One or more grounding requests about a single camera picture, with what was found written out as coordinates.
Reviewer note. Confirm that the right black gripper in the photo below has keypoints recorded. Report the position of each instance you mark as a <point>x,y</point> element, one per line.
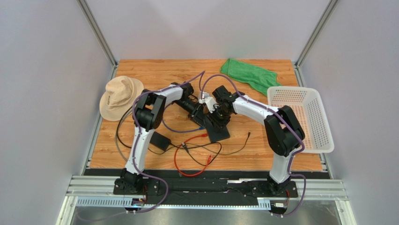
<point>218,123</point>

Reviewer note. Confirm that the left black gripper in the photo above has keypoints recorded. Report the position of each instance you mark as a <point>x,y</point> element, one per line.
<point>197,115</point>

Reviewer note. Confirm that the black network switch box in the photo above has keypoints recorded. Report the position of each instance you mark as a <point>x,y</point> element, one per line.
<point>215,134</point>

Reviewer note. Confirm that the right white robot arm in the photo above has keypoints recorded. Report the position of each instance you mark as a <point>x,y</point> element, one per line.
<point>283,130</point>

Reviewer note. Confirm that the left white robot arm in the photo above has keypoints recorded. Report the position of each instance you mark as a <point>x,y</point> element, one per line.
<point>148,110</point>

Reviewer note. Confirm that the black power adapter brick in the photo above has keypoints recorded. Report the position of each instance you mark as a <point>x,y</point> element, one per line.
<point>160,141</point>

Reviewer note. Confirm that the green cloth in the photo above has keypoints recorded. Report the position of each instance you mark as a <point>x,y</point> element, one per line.
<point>257,78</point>

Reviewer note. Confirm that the beige bucket hat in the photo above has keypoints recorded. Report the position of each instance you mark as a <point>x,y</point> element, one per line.
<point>119,95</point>

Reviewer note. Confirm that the white plastic basket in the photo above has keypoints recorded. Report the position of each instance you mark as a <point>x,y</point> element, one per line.
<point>309,110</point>

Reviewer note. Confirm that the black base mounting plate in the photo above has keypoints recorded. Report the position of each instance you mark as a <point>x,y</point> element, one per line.
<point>211,188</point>

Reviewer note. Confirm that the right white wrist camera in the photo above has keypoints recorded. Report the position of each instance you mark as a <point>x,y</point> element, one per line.
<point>209,102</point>

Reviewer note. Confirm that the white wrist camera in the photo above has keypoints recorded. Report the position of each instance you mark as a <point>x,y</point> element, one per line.
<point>209,102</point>
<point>202,96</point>

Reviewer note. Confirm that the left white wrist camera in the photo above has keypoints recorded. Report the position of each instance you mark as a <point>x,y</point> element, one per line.
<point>202,96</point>

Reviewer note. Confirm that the aluminium frame rail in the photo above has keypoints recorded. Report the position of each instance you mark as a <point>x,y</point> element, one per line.
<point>88,191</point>

